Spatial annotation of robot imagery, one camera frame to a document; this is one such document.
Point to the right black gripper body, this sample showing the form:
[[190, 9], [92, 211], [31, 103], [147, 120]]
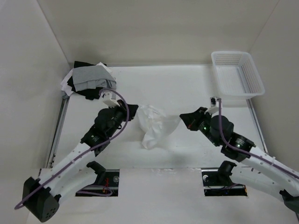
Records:
[[204, 126]]

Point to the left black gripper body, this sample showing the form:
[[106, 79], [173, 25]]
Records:
[[120, 114]]

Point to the white tank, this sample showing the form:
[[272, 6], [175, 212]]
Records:
[[156, 124], [66, 91]]

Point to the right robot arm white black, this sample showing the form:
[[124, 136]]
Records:
[[247, 165]]

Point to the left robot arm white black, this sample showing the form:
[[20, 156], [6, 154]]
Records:
[[43, 196]]

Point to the black folded tank top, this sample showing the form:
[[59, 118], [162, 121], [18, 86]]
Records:
[[89, 94]]

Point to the grey folded tank top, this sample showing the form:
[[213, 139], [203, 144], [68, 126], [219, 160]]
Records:
[[92, 77]]

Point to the white folded tank top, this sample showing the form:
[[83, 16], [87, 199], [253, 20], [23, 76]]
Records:
[[66, 91]]

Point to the white plastic mesh basket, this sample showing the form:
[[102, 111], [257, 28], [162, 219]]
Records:
[[236, 75]]

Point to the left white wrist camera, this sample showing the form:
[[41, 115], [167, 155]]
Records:
[[109, 99]]

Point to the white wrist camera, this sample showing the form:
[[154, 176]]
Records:
[[109, 99], [214, 105]]

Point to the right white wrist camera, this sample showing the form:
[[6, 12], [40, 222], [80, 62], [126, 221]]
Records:
[[214, 105]]

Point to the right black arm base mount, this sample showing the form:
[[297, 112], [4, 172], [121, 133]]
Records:
[[217, 182]]

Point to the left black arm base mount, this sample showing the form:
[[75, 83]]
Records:
[[106, 183]]

